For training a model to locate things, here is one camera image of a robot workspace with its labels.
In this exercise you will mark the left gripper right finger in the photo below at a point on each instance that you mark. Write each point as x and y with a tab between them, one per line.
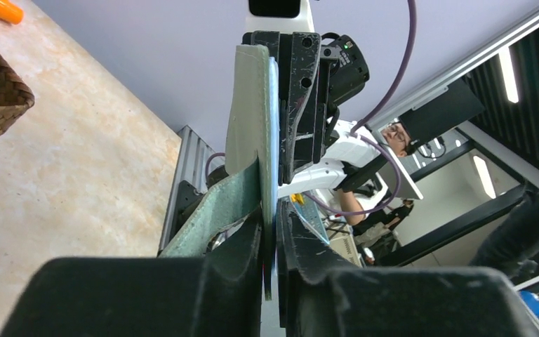
323	294

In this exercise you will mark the black monitor in background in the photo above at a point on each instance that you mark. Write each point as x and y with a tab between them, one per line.
457	105

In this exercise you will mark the orange flashlight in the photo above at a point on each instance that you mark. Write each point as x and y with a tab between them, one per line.
10	13

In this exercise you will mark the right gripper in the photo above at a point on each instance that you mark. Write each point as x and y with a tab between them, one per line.
316	74

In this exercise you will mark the blue perforated storage bin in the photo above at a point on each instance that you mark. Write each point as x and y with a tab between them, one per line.
308	211

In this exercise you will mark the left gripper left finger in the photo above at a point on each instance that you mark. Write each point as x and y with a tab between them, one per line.
218	294

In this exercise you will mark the green card holder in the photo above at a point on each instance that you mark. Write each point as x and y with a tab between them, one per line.
251	160

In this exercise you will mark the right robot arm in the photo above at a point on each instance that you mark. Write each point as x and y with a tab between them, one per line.
353	156

